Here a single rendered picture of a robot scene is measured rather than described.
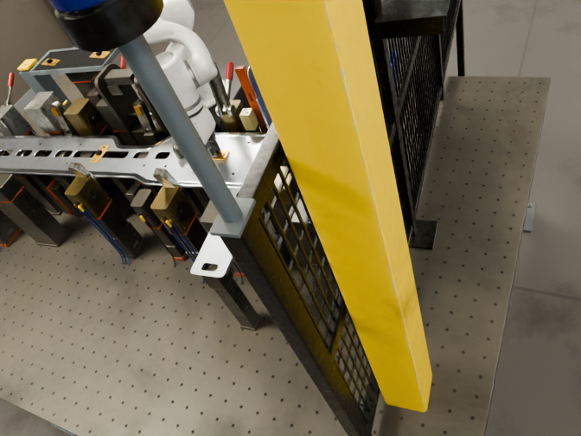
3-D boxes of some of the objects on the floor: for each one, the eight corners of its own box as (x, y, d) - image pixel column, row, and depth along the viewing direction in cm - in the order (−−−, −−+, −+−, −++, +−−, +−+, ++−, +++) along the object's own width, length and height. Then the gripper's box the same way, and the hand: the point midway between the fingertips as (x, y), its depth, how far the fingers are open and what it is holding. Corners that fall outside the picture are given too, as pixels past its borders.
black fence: (379, 516, 167) (161, 250, 54) (450, 120, 275) (429, -244, 162) (421, 530, 161) (277, 263, 48) (478, 120, 270) (475, -259, 157)
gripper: (188, 125, 132) (215, 173, 145) (211, 86, 140) (235, 136, 154) (165, 125, 135) (194, 172, 148) (188, 88, 143) (214, 136, 157)
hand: (212, 149), depth 150 cm, fingers closed, pressing on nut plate
